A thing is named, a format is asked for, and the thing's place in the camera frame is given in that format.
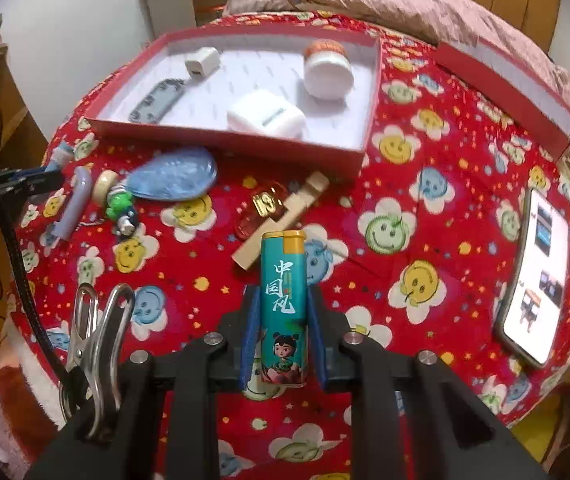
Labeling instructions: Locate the grey plastic plate with studs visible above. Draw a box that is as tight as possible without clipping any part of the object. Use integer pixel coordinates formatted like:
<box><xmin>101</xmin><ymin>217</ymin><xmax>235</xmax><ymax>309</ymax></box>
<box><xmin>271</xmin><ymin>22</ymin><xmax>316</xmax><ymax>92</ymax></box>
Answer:
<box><xmin>128</xmin><ymin>78</ymin><xmax>186</xmax><ymax>125</ymax></box>

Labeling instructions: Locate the smartphone with lit screen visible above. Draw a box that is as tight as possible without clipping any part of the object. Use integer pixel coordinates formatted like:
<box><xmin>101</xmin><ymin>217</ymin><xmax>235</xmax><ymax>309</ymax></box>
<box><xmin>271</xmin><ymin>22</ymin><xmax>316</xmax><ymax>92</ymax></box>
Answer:
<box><xmin>492</xmin><ymin>188</ymin><xmax>570</xmax><ymax>370</ymax></box>

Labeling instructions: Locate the red shallow cardboard box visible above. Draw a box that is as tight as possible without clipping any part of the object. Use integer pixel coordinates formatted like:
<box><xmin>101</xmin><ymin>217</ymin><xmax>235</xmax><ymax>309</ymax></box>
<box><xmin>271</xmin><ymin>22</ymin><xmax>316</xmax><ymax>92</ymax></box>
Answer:
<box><xmin>85</xmin><ymin>23</ymin><xmax>381</xmax><ymax>179</ymax></box>

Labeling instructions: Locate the white earbuds case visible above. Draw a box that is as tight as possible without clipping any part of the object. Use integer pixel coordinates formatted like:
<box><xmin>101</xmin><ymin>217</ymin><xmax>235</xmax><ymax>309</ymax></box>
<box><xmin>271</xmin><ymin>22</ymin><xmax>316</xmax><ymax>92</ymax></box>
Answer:
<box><xmin>227</xmin><ymin>90</ymin><xmax>306</xmax><ymax>139</ymax></box>

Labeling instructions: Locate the blue translucent oval case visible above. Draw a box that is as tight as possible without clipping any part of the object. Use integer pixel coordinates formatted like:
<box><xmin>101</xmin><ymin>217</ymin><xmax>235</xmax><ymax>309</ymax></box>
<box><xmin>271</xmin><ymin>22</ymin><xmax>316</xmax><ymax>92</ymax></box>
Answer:
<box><xmin>124</xmin><ymin>146</ymin><xmax>218</xmax><ymax>202</ymax></box>

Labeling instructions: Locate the red transparent lighter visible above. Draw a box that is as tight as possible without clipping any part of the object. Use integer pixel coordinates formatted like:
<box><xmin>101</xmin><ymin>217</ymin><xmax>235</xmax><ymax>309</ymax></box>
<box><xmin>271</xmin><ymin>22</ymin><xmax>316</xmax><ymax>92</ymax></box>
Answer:
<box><xmin>235</xmin><ymin>181</ymin><xmax>289</xmax><ymax>240</ymax></box>

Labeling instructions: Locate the red smiley flower blanket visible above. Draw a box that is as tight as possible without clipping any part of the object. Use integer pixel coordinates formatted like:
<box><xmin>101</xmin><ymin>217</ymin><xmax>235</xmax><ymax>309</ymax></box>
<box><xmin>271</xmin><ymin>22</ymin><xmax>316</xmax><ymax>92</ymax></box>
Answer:
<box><xmin>8</xmin><ymin>12</ymin><xmax>570</xmax><ymax>479</ymax></box>

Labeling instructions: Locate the teal cartoon lighter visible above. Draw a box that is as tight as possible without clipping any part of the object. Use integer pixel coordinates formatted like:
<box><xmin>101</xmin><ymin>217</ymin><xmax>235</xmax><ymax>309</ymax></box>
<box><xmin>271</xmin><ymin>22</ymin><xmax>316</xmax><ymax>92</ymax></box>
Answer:
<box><xmin>260</xmin><ymin>230</ymin><xmax>308</xmax><ymax>387</ymax></box>

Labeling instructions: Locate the black cable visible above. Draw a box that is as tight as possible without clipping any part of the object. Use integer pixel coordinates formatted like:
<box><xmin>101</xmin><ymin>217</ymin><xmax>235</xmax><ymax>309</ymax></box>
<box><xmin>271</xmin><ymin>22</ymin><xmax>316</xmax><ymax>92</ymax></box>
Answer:
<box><xmin>0</xmin><ymin>104</ymin><xmax>86</xmax><ymax>411</ymax></box>

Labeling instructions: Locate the white bottle orange label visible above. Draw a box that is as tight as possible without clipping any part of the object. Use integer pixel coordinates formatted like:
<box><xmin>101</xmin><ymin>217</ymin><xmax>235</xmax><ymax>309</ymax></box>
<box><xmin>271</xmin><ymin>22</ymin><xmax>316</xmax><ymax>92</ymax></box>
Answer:
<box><xmin>303</xmin><ymin>39</ymin><xmax>355</xmax><ymax>101</ymax></box>

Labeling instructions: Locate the metal spring clamp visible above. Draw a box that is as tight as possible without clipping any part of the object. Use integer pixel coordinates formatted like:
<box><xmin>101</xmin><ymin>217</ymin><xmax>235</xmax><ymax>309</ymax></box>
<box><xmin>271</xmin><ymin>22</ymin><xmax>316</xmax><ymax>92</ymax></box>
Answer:
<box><xmin>59</xmin><ymin>283</ymin><xmax>135</xmax><ymax>441</ymax></box>

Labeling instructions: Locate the white usb charger cube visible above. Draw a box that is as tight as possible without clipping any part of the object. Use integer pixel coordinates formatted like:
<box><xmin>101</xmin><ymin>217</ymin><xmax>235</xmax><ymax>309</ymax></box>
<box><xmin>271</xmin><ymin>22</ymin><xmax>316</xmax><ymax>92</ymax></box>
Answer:
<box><xmin>184</xmin><ymin>47</ymin><xmax>221</xmax><ymax>79</ymax></box>

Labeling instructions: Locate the wooden notched block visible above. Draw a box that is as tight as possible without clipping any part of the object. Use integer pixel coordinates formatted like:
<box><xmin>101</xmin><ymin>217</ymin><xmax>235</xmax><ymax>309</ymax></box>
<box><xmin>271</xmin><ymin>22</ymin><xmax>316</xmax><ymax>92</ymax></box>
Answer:
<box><xmin>232</xmin><ymin>171</ymin><xmax>329</xmax><ymax>270</ymax></box>

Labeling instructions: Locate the green cartoon figure keychain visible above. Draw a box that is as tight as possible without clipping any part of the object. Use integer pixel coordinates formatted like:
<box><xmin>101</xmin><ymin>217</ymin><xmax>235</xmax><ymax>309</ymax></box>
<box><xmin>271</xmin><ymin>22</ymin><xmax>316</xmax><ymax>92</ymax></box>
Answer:
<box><xmin>106</xmin><ymin>188</ymin><xmax>140</xmax><ymax>238</ymax></box>

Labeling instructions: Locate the round beige wooden disc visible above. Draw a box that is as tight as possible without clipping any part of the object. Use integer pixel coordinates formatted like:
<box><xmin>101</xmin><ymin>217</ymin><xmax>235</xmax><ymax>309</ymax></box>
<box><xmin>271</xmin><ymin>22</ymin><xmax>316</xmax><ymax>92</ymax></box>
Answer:
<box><xmin>92</xmin><ymin>170</ymin><xmax>119</xmax><ymax>207</ymax></box>

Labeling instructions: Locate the lavender plastic handle piece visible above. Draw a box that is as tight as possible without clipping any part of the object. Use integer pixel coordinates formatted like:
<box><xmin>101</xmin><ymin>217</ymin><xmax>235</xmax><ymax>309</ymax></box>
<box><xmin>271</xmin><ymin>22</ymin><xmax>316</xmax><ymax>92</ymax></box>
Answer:
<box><xmin>52</xmin><ymin>166</ymin><xmax>93</xmax><ymax>247</ymax></box>

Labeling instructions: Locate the light blue curved piece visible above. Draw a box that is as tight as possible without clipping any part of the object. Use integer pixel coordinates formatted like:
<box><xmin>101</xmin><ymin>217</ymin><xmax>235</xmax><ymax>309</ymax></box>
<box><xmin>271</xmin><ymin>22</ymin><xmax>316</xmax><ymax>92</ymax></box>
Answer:
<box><xmin>44</xmin><ymin>141</ymin><xmax>74</xmax><ymax>172</ymax></box>

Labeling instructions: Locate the red box lid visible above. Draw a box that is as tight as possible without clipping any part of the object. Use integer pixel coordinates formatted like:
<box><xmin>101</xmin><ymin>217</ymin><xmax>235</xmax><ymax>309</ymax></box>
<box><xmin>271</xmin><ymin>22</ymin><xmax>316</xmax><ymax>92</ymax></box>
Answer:
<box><xmin>434</xmin><ymin>39</ymin><xmax>570</xmax><ymax>162</ymax></box>

